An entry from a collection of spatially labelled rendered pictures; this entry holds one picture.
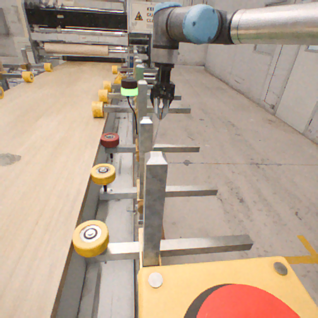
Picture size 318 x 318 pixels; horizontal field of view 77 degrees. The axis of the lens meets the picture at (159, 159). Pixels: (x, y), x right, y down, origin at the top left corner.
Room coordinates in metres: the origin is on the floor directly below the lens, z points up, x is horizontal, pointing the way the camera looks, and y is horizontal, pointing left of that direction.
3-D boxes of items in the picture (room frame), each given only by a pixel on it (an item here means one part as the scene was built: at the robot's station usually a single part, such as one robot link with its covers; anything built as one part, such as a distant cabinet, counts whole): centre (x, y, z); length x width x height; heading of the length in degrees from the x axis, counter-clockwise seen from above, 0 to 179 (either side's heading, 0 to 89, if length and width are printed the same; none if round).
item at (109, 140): (0.79, 0.22, 0.85); 0.08 x 0.08 x 0.11
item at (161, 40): (0.78, 0.00, 1.32); 0.10 x 0.09 x 0.12; 38
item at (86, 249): (0.30, 0.15, 0.85); 0.08 x 0.08 x 0.11
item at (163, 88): (0.77, 0.00, 1.15); 0.09 x 0.08 x 0.12; 9
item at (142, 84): (0.77, 0.08, 0.91); 0.03 x 0.03 x 0.48; 9
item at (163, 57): (0.78, 0.00, 1.23); 0.10 x 0.09 x 0.05; 99
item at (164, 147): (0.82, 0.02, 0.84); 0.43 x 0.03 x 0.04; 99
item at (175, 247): (0.33, -0.05, 0.83); 0.43 x 0.03 x 0.04; 99
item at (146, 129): (0.52, 0.04, 0.87); 0.03 x 0.03 x 0.48; 9
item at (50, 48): (3.02, 0.97, 1.05); 1.43 x 0.12 x 0.12; 99
